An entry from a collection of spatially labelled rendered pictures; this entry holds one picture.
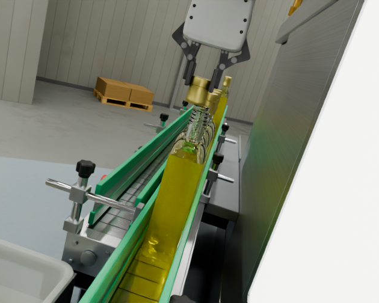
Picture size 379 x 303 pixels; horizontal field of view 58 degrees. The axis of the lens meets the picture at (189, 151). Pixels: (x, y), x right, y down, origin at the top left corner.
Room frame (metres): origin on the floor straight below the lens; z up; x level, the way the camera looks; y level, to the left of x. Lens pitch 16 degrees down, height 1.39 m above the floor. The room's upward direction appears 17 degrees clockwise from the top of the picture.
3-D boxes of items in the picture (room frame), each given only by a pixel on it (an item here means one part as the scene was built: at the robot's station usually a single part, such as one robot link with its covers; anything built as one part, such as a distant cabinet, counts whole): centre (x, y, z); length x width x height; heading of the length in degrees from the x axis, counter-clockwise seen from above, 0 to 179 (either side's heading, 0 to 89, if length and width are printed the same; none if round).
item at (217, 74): (0.59, -0.02, 1.37); 0.03 x 0.03 x 0.07; 86
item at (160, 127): (1.11, 0.14, 1.11); 0.07 x 0.04 x 0.13; 86
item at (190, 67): (0.59, 0.05, 1.37); 0.03 x 0.03 x 0.07; 86
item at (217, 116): (1.70, -0.08, 1.19); 0.06 x 0.06 x 0.28; 86
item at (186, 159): (0.53, 0.00, 1.16); 0.06 x 0.06 x 0.21; 87
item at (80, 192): (0.51, 0.13, 1.12); 0.17 x 0.03 x 0.12; 86
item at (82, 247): (0.51, 0.11, 1.02); 0.09 x 0.04 x 0.07; 86
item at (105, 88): (7.15, 1.67, 0.20); 1.15 x 0.83 x 0.40; 118
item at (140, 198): (1.41, 0.00, 1.09); 1.75 x 0.01 x 0.08; 176
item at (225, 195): (1.28, -0.15, 1.01); 0.95 x 0.09 x 0.11; 176
